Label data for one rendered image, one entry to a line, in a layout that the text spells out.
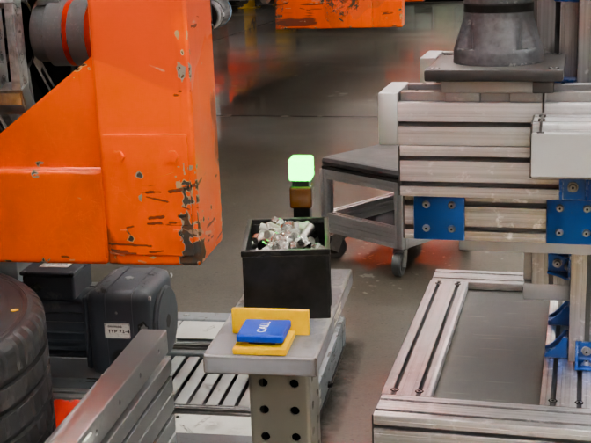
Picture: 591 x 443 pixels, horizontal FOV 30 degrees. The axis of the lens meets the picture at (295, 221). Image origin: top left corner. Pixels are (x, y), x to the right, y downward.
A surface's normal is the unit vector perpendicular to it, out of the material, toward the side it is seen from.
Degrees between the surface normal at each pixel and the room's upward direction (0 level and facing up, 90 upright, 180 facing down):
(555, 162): 90
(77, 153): 90
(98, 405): 0
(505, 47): 73
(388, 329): 0
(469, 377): 0
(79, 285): 90
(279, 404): 90
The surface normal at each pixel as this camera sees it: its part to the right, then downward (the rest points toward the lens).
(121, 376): -0.04, -0.97
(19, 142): -0.17, 0.26
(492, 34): -0.35, -0.05
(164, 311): 0.98, 0.01
